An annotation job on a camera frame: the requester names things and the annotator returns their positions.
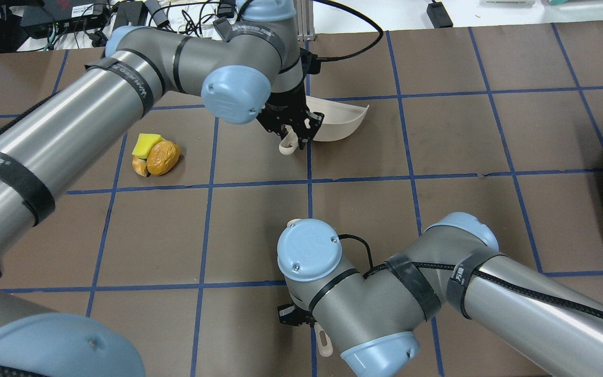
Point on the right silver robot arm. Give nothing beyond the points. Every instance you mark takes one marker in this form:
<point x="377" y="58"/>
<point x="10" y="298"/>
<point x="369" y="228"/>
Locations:
<point x="370" y="318"/>

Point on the aluminium frame post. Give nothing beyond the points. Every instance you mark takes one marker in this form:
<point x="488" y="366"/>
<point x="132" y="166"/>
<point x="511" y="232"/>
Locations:
<point x="305" y="20"/>

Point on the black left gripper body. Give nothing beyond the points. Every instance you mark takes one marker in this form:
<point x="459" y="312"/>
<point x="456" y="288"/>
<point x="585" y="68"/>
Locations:
<point x="287" y="105"/>

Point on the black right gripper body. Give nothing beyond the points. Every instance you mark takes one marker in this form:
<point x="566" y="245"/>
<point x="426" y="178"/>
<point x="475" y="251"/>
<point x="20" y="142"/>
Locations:
<point x="290" y="314"/>

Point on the tan bread piece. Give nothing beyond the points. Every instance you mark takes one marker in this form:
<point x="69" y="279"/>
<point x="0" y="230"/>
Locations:
<point x="140" y="166"/>

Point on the yellow sponge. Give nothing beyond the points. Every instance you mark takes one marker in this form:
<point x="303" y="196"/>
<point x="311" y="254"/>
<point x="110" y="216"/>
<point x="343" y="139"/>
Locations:
<point x="144" y="144"/>

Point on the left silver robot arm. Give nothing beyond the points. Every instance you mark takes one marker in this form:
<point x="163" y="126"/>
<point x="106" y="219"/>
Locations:
<point x="254" y="67"/>

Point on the white plastic dustpan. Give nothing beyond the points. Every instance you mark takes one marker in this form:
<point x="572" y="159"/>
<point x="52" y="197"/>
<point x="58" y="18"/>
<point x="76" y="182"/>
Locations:
<point x="340" y="121"/>

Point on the black power adapter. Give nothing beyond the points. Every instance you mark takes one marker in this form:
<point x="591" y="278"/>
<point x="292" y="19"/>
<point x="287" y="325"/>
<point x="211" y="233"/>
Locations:
<point x="438" y="15"/>

